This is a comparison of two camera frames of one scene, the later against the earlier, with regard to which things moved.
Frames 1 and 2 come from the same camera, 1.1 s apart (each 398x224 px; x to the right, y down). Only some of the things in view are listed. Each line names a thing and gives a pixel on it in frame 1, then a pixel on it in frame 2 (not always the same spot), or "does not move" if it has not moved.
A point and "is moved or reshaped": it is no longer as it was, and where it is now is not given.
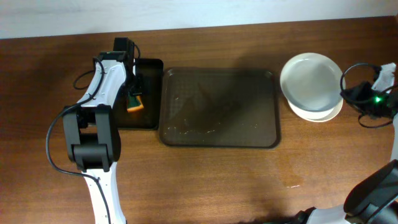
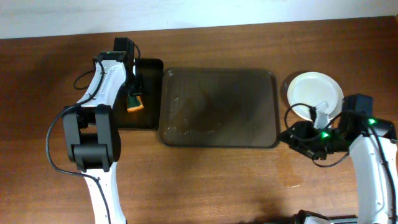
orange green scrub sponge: [134, 102] does not move
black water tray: [150, 79] does not move
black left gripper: [135, 92] does not move
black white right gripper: [359, 94] -> [298, 137]
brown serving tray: [220, 108] does not move
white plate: [311, 81] is moved or reshaped
